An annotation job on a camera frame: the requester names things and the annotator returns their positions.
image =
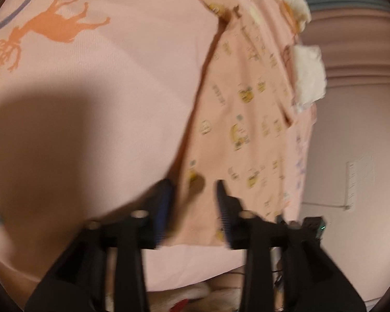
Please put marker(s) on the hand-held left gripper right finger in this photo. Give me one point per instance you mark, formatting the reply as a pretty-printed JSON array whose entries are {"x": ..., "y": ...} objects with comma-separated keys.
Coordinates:
[{"x": 222, "y": 211}]

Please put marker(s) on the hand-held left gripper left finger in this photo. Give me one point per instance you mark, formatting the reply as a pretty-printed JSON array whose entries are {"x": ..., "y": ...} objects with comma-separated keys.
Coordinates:
[{"x": 162, "y": 208}]

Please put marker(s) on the pink printed small garment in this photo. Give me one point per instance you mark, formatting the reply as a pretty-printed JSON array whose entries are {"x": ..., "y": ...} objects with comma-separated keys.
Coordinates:
[{"x": 247, "y": 136}]

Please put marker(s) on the pink deer print bed sheet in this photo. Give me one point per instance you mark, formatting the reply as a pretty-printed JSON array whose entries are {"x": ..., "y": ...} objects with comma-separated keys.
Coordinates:
[{"x": 100, "y": 104}]

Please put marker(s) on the white fluffy folded cloth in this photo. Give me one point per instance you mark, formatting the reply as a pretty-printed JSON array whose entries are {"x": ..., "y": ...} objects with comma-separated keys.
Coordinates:
[{"x": 308, "y": 74}]

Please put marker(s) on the pink curtain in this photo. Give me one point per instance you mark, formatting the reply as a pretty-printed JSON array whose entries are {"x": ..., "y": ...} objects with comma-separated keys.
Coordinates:
[{"x": 360, "y": 48}]

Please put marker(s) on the white wall socket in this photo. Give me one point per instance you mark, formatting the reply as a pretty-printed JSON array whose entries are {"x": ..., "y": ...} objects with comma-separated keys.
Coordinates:
[{"x": 360, "y": 182}]

